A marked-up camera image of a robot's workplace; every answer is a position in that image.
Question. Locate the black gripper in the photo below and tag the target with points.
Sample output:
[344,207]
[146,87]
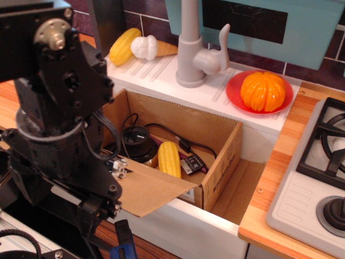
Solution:
[37,164]

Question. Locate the brown cardboard box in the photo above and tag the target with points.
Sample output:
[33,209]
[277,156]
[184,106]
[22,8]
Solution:
[209,147]

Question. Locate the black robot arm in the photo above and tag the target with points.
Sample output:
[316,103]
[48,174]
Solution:
[62,86]

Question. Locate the black round device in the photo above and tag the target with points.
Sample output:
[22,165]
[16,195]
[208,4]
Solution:
[138,146]

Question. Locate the yellow toy corn in box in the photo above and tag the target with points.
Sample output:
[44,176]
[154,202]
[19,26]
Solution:
[169,159]

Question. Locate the white toy sink unit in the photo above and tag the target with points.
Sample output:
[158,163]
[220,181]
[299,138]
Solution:
[197,216]

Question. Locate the yellow toy corn on counter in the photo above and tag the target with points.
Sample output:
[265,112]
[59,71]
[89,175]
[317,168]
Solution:
[120,51]

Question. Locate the toy ice cream cone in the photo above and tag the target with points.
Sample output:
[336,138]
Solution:
[149,48]

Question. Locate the grey toy faucet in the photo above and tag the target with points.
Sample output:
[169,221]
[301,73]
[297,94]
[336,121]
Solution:
[194,61]

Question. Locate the red plastic plate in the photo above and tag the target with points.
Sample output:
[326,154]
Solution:
[233,93]

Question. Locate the grey toy stove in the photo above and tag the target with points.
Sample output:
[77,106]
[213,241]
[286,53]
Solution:
[293,210]

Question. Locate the orange toy peeled orange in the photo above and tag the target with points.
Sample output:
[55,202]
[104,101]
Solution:
[263,91]

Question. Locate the black burner grate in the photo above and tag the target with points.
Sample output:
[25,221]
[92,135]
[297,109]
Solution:
[323,156]

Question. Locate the black stove knob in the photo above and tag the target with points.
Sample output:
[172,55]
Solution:
[330,213]

